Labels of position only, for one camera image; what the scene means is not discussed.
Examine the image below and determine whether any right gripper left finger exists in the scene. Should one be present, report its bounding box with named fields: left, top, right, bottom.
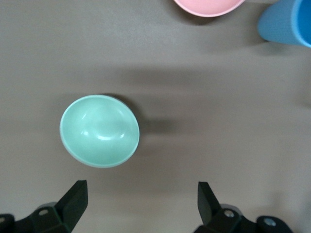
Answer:
left=15, top=180, right=88, bottom=233

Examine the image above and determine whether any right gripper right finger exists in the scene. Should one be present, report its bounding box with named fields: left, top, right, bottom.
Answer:
left=194, top=182, right=258, bottom=233

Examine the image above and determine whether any pale green bowl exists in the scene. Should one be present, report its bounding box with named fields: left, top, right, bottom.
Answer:
left=59, top=94, right=140, bottom=168

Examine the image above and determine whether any pink bowl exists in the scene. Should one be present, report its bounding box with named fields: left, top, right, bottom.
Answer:
left=173, top=0, right=246, bottom=17

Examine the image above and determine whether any blue plastic cup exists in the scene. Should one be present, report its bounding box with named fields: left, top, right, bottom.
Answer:
left=257, top=0, right=311, bottom=48

